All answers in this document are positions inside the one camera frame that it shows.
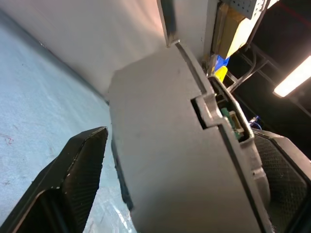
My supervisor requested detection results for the black metal frame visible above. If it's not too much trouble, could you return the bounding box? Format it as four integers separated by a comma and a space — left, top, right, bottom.
227, 42, 276, 93

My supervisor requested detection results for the grey upright post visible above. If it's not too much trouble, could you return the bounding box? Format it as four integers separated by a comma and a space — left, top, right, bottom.
156, 0, 182, 49

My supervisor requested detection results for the grey perforated panel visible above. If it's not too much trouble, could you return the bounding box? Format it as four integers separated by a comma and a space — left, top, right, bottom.
222, 0, 282, 19

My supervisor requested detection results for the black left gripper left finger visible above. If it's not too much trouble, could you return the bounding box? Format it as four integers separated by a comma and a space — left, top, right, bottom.
0, 126, 109, 233

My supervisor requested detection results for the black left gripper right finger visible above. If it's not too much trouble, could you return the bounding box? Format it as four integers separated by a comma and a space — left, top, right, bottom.
252, 129, 311, 233

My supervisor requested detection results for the long ceiling light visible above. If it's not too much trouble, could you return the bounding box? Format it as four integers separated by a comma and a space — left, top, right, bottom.
273, 55, 311, 98

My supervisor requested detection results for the blue and yellow bin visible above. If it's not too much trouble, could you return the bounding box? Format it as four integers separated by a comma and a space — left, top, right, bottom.
207, 54, 231, 82

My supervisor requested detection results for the grey motor housing lid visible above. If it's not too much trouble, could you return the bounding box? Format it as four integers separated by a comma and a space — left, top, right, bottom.
173, 39, 272, 233

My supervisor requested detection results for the grey motor housing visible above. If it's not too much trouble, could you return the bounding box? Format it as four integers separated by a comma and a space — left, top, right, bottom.
107, 45, 264, 233

